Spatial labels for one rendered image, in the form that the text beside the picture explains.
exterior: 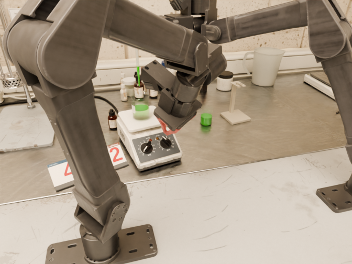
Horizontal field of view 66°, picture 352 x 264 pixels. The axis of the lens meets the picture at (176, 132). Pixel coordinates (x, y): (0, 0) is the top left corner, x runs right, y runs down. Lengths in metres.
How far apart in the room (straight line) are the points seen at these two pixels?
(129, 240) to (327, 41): 0.54
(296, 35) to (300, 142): 0.76
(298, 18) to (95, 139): 0.47
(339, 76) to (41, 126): 0.85
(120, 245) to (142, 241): 0.04
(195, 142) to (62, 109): 0.56
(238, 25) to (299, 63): 0.91
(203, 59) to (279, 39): 1.04
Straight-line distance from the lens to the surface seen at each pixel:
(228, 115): 1.00
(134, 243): 0.57
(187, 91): 0.53
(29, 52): 0.32
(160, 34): 0.42
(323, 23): 0.62
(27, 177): 0.80
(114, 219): 0.48
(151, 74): 0.59
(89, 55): 0.32
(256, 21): 0.69
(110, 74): 1.23
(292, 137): 0.95
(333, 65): 0.65
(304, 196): 0.73
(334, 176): 0.83
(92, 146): 0.39
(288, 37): 1.55
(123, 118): 0.80
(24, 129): 1.00
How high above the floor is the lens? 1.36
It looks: 31 degrees down
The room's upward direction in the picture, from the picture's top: 1 degrees clockwise
